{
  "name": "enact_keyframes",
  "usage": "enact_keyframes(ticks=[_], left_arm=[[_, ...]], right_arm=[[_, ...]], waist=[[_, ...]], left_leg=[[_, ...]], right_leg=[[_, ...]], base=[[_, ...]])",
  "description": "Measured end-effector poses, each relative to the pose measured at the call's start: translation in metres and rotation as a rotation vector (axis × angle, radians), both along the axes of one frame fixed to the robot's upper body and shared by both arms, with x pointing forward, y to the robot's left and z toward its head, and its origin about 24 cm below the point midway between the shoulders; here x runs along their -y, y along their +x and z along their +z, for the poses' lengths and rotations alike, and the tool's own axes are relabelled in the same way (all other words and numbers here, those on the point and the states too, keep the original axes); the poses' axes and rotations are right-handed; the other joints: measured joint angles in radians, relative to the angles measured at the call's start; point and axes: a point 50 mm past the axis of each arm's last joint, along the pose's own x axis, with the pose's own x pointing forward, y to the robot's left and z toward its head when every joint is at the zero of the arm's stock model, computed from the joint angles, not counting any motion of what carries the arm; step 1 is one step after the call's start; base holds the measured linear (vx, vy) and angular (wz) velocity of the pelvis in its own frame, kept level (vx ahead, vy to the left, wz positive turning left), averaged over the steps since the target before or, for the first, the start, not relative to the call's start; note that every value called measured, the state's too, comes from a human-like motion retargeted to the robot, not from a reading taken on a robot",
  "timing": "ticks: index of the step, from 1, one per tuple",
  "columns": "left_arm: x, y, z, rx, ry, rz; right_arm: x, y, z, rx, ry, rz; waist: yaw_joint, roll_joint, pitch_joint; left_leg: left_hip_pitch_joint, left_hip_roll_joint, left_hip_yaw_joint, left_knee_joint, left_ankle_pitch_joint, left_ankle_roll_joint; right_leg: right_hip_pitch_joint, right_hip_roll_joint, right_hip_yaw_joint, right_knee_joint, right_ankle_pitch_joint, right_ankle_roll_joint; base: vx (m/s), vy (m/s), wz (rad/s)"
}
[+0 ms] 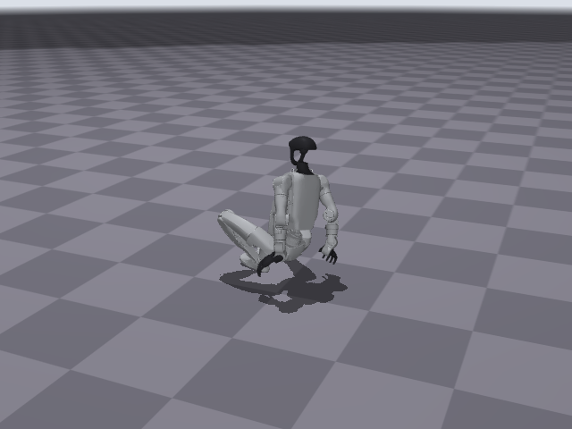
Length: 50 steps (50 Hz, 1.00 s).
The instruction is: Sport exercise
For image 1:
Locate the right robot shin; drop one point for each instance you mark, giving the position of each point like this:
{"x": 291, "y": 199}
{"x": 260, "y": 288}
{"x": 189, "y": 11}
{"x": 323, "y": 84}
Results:
{"x": 270, "y": 226}

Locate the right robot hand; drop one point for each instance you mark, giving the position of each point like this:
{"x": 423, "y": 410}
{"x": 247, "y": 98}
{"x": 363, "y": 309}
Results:
{"x": 332, "y": 253}

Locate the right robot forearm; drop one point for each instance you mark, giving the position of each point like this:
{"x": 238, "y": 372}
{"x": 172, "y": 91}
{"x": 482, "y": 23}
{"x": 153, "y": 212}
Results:
{"x": 331, "y": 234}

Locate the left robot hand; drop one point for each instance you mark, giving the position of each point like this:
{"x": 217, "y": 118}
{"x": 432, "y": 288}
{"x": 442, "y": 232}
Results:
{"x": 267, "y": 261}

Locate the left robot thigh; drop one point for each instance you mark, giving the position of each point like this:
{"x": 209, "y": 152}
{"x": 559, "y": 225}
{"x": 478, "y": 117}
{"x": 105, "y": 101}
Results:
{"x": 253, "y": 235}

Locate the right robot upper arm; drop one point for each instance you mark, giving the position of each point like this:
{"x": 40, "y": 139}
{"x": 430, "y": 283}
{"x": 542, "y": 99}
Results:
{"x": 331, "y": 213}

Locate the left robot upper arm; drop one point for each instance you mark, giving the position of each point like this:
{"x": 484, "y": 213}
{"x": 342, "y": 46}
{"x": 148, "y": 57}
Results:
{"x": 281, "y": 186}

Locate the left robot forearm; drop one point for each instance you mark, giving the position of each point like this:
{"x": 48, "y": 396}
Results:
{"x": 279, "y": 240}

